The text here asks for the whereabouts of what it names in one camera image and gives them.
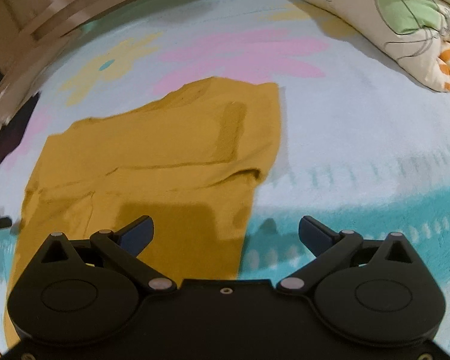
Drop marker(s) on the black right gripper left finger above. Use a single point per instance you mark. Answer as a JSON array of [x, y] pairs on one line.
[[84, 289]]

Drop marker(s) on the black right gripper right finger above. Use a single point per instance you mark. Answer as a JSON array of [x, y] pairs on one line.
[[367, 289]]

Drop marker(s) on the mustard yellow knit garment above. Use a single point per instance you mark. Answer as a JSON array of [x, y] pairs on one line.
[[190, 161]]

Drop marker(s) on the dark folded garment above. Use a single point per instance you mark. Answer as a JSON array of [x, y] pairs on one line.
[[11, 134]]

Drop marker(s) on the floral pastel bed sheet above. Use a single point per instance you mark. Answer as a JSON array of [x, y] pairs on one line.
[[364, 147]]

